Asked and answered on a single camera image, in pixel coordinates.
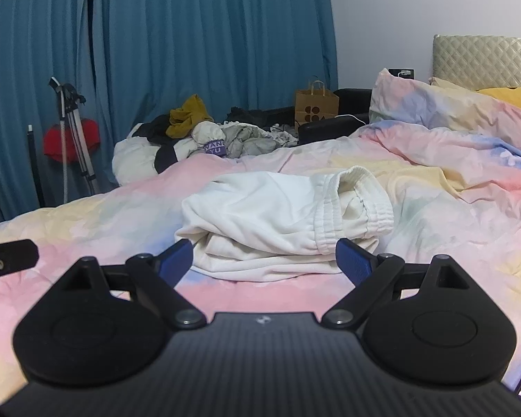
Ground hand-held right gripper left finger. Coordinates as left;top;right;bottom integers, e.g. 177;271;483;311
61;238;207;330

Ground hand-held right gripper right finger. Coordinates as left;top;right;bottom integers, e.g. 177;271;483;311
321;237;476;330

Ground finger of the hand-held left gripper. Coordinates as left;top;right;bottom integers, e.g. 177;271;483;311
0;239;40;281

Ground white pants with black stripes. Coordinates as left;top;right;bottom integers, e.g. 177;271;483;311
174;166;395;285

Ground pastel tie-dye duvet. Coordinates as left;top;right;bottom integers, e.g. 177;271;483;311
0;119;521;404

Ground white puffy jacket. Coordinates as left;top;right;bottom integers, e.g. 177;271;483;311
112;124;183;185

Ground red garment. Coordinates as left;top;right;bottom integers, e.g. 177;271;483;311
43;118;101;165

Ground black garment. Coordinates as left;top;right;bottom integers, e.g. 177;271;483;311
137;114;176;173

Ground cream garment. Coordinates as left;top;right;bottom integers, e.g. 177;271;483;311
187;121;226;159

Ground grey crumpled garment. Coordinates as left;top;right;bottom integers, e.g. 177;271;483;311
219;122;300;159

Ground mustard yellow garment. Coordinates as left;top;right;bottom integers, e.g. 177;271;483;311
165;94;215;138

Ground brown paper bag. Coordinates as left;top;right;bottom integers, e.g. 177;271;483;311
294;79;340;132

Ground black leather armchair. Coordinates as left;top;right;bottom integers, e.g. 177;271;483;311
297;88;374;145

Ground dark crumpled cloth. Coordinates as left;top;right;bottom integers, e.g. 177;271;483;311
225;105;297;132

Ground pastel pillow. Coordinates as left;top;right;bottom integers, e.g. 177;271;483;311
369;68;521;159

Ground blue curtain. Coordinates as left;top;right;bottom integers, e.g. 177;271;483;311
0;0;95;222
90;0;339;194

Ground yellow pillow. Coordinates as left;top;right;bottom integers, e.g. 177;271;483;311
475;87;521;120

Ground beige quilted headboard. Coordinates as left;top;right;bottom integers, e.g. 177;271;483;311
432;34;521;92

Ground grey steamer hose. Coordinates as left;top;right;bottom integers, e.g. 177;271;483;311
48;76;70;204

